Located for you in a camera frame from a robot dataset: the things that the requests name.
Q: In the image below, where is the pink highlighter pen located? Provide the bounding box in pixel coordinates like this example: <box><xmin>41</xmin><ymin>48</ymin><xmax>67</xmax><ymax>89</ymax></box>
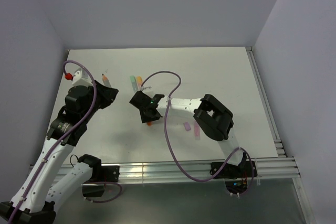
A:
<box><xmin>194</xmin><ymin>122</ymin><xmax>201</xmax><ymax>141</ymax></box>

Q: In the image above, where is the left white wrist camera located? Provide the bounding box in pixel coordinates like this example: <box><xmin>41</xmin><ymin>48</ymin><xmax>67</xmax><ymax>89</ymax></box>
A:
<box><xmin>72</xmin><ymin>68</ymin><xmax>92</xmax><ymax>87</ymax></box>

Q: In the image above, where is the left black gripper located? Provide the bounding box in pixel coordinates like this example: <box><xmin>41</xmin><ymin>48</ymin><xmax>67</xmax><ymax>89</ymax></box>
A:
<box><xmin>81</xmin><ymin>79</ymin><xmax>118</xmax><ymax>122</ymax></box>

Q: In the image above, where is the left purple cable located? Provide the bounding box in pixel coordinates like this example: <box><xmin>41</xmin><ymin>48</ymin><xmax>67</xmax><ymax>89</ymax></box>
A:
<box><xmin>6</xmin><ymin>60</ymin><xmax>123</xmax><ymax>224</ymax></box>

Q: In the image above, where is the green pen cap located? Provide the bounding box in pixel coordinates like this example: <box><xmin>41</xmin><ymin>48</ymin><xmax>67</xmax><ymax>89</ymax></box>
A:
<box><xmin>130</xmin><ymin>76</ymin><xmax>136</xmax><ymax>83</ymax></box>

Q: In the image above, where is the purple cable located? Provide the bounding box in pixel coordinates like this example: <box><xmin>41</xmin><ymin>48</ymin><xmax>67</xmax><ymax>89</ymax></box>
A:
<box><xmin>6</xmin><ymin>60</ymin><xmax>123</xmax><ymax>224</ymax></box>
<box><xmin>141</xmin><ymin>71</ymin><xmax>255</xmax><ymax>197</ymax></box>

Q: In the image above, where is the green highlighter pen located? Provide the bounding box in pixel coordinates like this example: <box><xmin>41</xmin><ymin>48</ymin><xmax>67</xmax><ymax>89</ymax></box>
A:
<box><xmin>132</xmin><ymin>82</ymin><xmax>139</xmax><ymax>92</ymax></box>

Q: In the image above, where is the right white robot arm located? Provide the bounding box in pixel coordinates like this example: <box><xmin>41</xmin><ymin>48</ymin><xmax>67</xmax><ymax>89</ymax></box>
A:
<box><xmin>130</xmin><ymin>91</ymin><xmax>256</xmax><ymax>182</ymax></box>

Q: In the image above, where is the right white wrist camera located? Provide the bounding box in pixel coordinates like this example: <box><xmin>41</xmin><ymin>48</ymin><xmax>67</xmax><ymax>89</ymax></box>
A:
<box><xmin>139</xmin><ymin>86</ymin><xmax>152</xmax><ymax>92</ymax></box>

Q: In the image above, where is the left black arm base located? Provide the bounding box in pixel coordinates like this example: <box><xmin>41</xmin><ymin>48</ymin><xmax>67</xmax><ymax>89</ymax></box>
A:
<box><xmin>82</xmin><ymin>166</ymin><xmax>120</xmax><ymax>198</ymax></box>

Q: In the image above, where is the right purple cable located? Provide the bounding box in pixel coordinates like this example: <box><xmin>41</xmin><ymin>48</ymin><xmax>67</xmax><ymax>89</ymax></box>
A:
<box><xmin>141</xmin><ymin>71</ymin><xmax>255</xmax><ymax>197</ymax></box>

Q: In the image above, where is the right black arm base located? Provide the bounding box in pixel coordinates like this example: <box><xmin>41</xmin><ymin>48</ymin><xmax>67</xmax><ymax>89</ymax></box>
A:
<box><xmin>211</xmin><ymin>161</ymin><xmax>258</xmax><ymax>196</ymax></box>

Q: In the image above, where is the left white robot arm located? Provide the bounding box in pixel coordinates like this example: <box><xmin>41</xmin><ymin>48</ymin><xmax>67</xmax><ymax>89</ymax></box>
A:
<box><xmin>1</xmin><ymin>82</ymin><xmax>119</xmax><ymax>223</ymax></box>

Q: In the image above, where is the purple pen cap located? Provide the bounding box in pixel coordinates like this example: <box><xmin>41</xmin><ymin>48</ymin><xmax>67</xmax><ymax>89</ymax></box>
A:
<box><xmin>183</xmin><ymin>122</ymin><xmax>191</xmax><ymax>131</ymax></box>

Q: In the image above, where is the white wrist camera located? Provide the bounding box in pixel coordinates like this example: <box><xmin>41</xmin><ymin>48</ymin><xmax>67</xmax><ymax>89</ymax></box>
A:
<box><xmin>139</xmin><ymin>86</ymin><xmax>152</xmax><ymax>92</ymax></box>
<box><xmin>72</xmin><ymin>68</ymin><xmax>92</xmax><ymax>87</ymax></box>

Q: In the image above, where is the grey pen orange tip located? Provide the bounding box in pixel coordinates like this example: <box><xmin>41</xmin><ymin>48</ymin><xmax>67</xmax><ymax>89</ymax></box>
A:
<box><xmin>102</xmin><ymin>74</ymin><xmax>112</xmax><ymax>88</ymax></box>

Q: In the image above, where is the aluminium rail frame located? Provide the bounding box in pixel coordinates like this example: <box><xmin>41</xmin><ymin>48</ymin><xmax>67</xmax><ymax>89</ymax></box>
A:
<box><xmin>14</xmin><ymin>46</ymin><xmax>315</xmax><ymax>224</ymax></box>

